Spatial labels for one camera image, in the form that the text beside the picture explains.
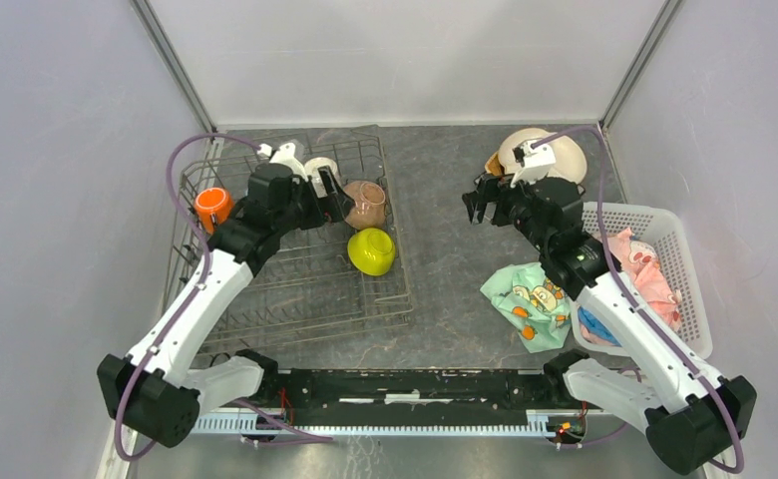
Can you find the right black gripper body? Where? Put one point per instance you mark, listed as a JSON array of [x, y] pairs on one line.
[[514, 205]]

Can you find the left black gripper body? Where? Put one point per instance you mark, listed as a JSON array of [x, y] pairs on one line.
[[307, 211]]

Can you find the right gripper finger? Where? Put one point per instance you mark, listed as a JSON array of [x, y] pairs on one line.
[[476, 206], [488, 187]]

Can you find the beige brown-rimmed bowl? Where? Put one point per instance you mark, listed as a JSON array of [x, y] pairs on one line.
[[369, 210]]

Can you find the white floral mug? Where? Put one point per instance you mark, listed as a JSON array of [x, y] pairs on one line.
[[313, 167]]

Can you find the lime green bowl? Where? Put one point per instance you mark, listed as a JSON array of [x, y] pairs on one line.
[[372, 251]]

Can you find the orange mug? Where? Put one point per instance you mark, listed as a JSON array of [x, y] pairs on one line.
[[212, 207]]

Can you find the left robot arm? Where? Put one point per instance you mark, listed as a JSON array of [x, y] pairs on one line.
[[152, 388]]

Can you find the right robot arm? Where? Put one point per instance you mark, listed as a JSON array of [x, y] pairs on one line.
[[688, 411]]

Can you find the cream divided plate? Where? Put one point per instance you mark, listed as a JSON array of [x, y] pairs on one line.
[[571, 163]]

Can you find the green cartoon cloth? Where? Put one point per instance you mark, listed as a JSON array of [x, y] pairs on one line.
[[539, 310]]

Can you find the pink patterned cloth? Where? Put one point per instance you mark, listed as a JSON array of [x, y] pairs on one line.
[[640, 261]]

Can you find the blue cloth in basket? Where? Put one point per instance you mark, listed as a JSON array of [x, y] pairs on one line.
[[593, 331]]

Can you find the white plastic basket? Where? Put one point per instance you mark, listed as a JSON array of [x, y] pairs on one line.
[[663, 230]]

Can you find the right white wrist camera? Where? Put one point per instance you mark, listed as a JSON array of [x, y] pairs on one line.
[[535, 163]]

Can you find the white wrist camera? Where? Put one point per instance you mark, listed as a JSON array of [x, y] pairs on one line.
[[535, 163], [289, 154]]

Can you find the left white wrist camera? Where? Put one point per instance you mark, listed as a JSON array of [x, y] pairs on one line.
[[289, 154]]

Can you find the grey wire dish rack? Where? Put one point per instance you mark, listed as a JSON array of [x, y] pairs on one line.
[[310, 290]]

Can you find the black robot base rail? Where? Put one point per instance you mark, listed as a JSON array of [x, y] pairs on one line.
[[411, 400]]

